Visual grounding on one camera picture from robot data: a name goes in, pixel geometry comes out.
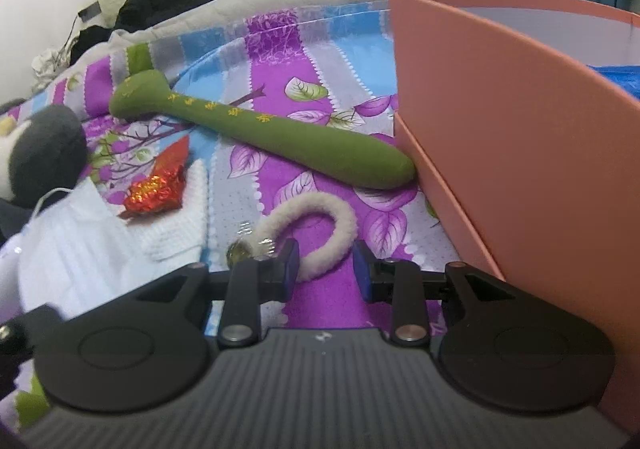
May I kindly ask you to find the red foil wrapper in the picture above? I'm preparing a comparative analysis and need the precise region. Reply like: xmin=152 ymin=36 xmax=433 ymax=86
xmin=117 ymin=135 xmax=191 ymax=220

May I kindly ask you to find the white fluffy ring keychain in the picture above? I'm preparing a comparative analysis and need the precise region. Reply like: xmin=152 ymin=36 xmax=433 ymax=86
xmin=226 ymin=193 xmax=359 ymax=280

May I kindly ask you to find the white knit cloth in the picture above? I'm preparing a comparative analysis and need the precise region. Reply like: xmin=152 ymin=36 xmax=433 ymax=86
xmin=137 ymin=160 xmax=209 ymax=263

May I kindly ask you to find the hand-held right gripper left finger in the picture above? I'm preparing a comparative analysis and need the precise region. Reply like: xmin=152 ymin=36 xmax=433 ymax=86
xmin=135 ymin=238 xmax=301 ymax=348

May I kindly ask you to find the white face mask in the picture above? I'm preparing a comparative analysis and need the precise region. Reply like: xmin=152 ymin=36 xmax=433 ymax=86
xmin=17 ymin=179 xmax=152 ymax=321

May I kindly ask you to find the small black cloth pile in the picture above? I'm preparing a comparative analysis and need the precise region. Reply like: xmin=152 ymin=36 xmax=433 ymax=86
xmin=69 ymin=25 xmax=117 ymax=66

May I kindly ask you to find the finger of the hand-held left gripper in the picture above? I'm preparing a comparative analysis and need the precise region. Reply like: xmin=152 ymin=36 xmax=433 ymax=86
xmin=0 ymin=304 xmax=64 ymax=356

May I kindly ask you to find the striped floral bedsheet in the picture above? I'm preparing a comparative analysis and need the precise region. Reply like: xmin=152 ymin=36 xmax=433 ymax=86
xmin=0 ymin=4 xmax=502 ymax=431

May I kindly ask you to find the pink cardboard box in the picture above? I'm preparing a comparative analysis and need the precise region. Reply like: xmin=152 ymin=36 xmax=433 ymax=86
xmin=389 ymin=0 xmax=640 ymax=426

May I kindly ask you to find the long green plush stick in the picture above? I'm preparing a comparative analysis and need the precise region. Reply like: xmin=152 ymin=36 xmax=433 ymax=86
xmin=109 ymin=70 xmax=417 ymax=190

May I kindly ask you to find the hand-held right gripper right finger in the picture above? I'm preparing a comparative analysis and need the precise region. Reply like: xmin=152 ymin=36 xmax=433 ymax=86
xmin=352 ymin=239 xmax=517 ymax=346

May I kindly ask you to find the blue plastic bag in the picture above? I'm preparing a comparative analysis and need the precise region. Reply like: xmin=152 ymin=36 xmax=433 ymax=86
xmin=587 ymin=63 xmax=640 ymax=102

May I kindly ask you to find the grey white penguin plush toy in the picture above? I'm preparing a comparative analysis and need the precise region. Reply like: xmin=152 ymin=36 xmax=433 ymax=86
xmin=0 ymin=101 xmax=90 ymax=250

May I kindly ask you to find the crumpled white cloth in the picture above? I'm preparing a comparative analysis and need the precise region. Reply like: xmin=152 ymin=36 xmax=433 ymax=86
xmin=31 ymin=48 xmax=72 ymax=90

